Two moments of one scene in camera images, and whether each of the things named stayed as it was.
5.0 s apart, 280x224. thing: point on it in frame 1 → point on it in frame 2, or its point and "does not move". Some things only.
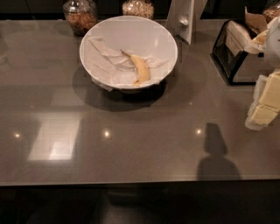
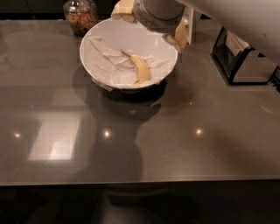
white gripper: x=273 y=46 → x=156 y=17
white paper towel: x=108 y=69 does not move
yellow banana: x=143 y=74 does not move
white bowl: x=128 y=52 does not move
